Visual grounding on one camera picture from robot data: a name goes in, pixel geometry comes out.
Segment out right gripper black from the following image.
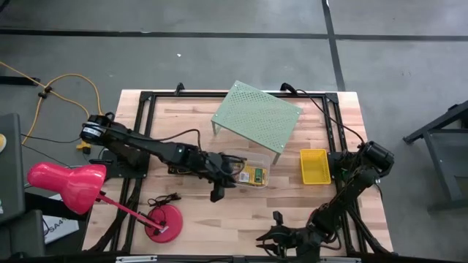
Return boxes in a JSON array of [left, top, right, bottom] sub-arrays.
[[255, 226, 312, 257]]

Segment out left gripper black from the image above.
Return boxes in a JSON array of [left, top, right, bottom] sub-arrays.
[[199, 151, 247, 189]]

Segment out yellow green crayon box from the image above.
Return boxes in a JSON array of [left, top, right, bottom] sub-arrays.
[[238, 163, 271, 186]]

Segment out clear plastic bin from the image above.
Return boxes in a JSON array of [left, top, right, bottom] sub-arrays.
[[222, 150, 272, 190]]

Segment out red desk lamp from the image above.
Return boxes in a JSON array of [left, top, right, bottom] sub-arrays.
[[26, 161, 184, 245]]

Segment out green perforated metal shelf riser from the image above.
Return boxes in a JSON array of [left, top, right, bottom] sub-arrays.
[[211, 80, 303, 165]]

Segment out yellow plastic basket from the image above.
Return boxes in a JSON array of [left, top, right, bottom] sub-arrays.
[[299, 148, 332, 186]]

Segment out white printed box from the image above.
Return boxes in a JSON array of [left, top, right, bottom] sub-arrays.
[[42, 215, 80, 245]]

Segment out dark metal cart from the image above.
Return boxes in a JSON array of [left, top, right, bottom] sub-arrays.
[[403, 100, 468, 213]]

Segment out black box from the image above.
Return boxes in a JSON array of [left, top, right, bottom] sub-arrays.
[[0, 210, 47, 259]]

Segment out dark grey cabinet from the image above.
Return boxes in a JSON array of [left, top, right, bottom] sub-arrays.
[[0, 113, 26, 224]]

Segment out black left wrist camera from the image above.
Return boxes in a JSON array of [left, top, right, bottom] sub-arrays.
[[210, 181, 227, 204]]

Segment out black lamp cord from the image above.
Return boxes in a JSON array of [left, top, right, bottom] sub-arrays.
[[147, 192, 183, 210]]

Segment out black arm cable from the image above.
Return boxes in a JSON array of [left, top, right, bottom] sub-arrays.
[[144, 82, 203, 151], [279, 82, 367, 145]]

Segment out black aluminium table frame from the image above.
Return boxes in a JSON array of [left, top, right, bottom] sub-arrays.
[[87, 89, 394, 256]]

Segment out yellow extension cable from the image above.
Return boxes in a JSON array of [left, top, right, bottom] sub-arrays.
[[0, 60, 105, 154]]

